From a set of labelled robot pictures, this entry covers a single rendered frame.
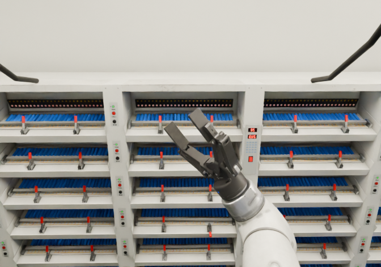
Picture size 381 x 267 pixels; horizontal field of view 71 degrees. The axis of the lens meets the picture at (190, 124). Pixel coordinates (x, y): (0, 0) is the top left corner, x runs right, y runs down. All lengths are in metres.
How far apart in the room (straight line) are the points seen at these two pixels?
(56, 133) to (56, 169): 0.20
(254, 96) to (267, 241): 0.89
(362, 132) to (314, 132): 0.25
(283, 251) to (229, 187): 0.16
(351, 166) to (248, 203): 1.14
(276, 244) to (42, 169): 1.32
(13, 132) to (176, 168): 0.87
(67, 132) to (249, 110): 0.94
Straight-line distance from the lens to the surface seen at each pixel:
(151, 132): 1.39
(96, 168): 1.54
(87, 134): 1.46
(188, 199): 1.56
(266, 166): 1.52
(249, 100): 1.35
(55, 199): 1.73
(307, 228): 1.82
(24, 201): 1.80
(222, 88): 1.32
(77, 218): 1.81
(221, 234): 1.68
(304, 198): 1.69
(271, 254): 0.56
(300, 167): 1.58
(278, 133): 1.45
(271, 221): 0.64
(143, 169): 1.47
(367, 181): 1.78
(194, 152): 0.67
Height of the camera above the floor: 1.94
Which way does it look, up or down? 16 degrees down
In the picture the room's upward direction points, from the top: straight up
